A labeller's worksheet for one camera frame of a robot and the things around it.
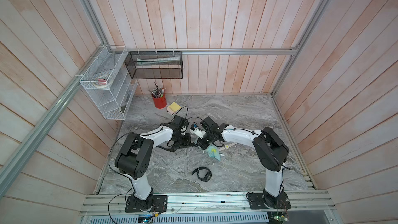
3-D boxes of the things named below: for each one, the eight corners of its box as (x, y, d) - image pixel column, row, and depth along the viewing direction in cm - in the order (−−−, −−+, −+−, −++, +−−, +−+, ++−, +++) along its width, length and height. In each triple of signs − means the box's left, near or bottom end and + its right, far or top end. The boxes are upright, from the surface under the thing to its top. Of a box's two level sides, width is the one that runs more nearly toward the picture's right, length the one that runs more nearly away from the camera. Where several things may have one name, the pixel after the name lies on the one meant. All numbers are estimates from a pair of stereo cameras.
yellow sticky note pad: (174, 112, 112) (174, 110, 110) (169, 107, 115) (168, 104, 113) (180, 108, 114) (180, 106, 112) (175, 103, 117) (174, 101, 115)
